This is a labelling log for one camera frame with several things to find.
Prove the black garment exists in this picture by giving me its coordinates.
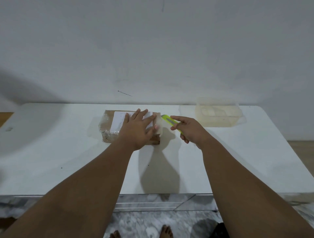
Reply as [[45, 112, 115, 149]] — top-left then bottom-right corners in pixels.
[[210, 222, 230, 238]]

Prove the clear plastic container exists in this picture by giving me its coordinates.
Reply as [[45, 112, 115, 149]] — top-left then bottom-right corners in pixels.
[[195, 98, 244, 128]]

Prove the person's right foot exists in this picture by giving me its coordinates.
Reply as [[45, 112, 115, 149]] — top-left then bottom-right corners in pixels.
[[159, 225, 174, 238]]

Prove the person's right hand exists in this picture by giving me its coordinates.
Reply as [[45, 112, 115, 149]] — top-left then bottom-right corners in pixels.
[[170, 116, 214, 150]]

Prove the person's left forearm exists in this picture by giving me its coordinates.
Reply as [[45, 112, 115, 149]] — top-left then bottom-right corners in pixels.
[[0, 140, 136, 238]]

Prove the person's left hand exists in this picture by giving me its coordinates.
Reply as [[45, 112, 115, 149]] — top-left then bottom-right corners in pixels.
[[117, 109, 159, 151]]

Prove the yellow-green utility knife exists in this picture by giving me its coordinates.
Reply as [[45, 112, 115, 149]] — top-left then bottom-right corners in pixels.
[[161, 114, 183, 134]]

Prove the brown cardboard parcel box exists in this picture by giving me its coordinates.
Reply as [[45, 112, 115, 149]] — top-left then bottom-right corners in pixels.
[[99, 110, 163, 145]]

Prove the person's right forearm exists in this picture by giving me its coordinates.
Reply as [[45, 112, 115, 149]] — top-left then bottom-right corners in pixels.
[[196, 137, 314, 238]]

